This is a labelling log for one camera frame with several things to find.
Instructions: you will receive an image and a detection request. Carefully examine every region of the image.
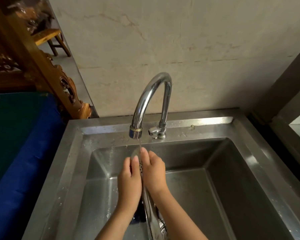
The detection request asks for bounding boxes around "person's right hand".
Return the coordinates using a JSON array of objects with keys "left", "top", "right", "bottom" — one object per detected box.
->
[{"left": 140, "top": 147, "right": 169, "bottom": 196}]

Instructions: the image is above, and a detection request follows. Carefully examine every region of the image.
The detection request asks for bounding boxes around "person's left hand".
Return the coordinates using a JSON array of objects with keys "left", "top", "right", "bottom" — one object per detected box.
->
[{"left": 117, "top": 155, "right": 143, "bottom": 213}]

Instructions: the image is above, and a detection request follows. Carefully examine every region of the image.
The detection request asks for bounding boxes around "steel slotted ladle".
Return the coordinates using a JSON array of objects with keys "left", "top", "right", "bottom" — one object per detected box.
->
[{"left": 129, "top": 145, "right": 169, "bottom": 240}]

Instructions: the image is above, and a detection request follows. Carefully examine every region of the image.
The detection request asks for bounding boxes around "person's right forearm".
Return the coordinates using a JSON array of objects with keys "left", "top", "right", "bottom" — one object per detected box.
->
[{"left": 150, "top": 189, "right": 208, "bottom": 240}]

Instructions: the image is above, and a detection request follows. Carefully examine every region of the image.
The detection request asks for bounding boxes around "person's left forearm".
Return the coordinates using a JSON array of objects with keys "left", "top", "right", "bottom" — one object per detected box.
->
[{"left": 95, "top": 207, "right": 138, "bottom": 240}]

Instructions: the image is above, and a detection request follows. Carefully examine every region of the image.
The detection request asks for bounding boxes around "black sink drain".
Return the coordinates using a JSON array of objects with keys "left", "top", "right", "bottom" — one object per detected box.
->
[{"left": 129, "top": 199, "right": 147, "bottom": 225}]

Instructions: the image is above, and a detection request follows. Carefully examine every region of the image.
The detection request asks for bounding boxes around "chrome gooseneck faucet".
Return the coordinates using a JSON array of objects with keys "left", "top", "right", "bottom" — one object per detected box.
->
[{"left": 129, "top": 72, "right": 172, "bottom": 140}]

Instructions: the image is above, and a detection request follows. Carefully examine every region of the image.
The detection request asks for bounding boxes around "stainless steel sink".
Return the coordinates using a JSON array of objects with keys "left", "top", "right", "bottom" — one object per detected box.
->
[{"left": 22, "top": 108, "right": 300, "bottom": 240}]

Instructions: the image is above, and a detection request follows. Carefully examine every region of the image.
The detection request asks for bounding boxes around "blue and green padded cover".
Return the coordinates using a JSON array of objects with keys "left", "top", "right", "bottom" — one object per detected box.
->
[{"left": 0, "top": 91, "right": 66, "bottom": 240}]

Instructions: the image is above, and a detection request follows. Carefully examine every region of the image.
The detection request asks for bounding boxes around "small wooden stool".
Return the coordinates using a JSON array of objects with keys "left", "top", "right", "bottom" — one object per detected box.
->
[{"left": 31, "top": 28, "right": 72, "bottom": 57}]

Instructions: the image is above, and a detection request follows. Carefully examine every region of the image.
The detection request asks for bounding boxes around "carved wooden furniture frame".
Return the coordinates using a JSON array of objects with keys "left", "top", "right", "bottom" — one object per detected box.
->
[{"left": 0, "top": 0, "right": 92, "bottom": 120}]

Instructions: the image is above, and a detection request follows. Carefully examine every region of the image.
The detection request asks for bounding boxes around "dark metal window frame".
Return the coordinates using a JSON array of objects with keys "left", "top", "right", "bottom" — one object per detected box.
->
[{"left": 247, "top": 40, "right": 300, "bottom": 193}]

